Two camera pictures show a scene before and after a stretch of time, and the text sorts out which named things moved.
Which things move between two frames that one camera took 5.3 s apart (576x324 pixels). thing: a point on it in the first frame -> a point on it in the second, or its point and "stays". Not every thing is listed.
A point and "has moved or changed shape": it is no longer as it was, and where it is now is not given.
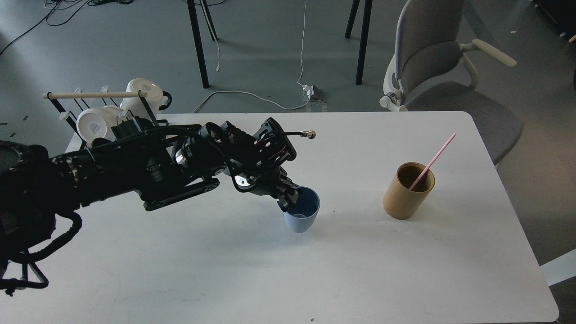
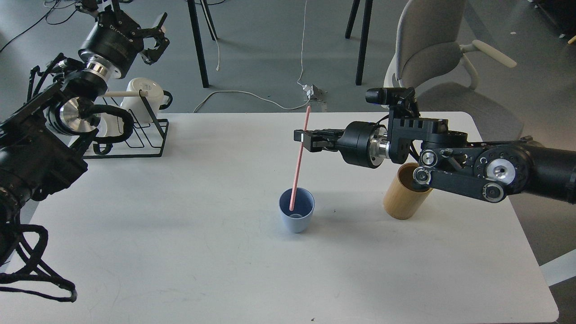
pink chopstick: (428, 167) has moved or changed shape
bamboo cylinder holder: (399, 201) stays
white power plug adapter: (313, 92) stays
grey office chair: (431, 72) stays
